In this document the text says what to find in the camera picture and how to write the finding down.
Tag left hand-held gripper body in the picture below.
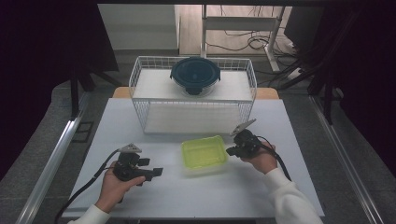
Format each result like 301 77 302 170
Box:
112 143 148 183

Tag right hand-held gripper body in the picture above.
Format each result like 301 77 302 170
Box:
229 118 263 159

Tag yellow-green rectangular food container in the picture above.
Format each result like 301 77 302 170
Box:
180 134 230 176

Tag white wire basket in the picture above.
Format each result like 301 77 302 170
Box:
128 55 258 135

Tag dark blue round food container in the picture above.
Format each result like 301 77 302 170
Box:
169 56 222 96

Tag person's right hand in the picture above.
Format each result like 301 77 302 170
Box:
240 141 278 175

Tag person's left hand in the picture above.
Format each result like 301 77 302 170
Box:
94 160 147 215

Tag white power strip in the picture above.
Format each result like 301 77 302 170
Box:
287 67 303 81

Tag black stand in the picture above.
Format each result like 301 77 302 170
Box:
69 60 123 121
278 52 344 126

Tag white cabinet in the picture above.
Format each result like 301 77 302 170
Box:
97 4 181 51

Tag dark curtain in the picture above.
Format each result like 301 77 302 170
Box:
323 0 396 179
0 0 120 182

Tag left hand-held gripper black cable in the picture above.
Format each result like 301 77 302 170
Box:
54 148 121 224

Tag hand-held gripper black cable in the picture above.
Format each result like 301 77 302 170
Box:
54 148 121 224
255 134 293 182

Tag right hand-held gripper black cable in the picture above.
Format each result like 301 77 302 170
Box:
255 134 293 182

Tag black floor bracket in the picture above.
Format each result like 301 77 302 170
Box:
72 120 95 144

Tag aluminium rail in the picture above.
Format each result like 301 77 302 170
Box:
15 92 92 224
307 94 386 224

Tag black floor cables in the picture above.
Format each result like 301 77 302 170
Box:
205 6 300 54

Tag white metal desk frame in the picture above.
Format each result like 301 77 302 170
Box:
200 4 286 73

